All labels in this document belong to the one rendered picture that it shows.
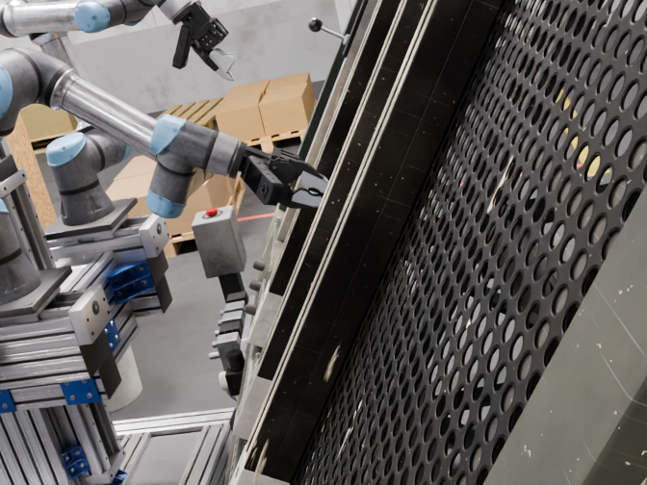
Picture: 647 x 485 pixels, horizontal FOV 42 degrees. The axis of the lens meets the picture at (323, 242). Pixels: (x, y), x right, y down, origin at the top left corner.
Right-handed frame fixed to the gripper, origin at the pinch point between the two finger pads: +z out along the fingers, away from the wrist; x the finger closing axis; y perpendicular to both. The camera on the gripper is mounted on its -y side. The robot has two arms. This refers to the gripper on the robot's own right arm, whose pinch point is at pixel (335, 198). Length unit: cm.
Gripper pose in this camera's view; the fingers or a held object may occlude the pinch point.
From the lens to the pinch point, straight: 158.2
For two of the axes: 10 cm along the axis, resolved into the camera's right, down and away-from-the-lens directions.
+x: -3.5, 8.7, 3.5
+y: 0.0, -3.7, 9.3
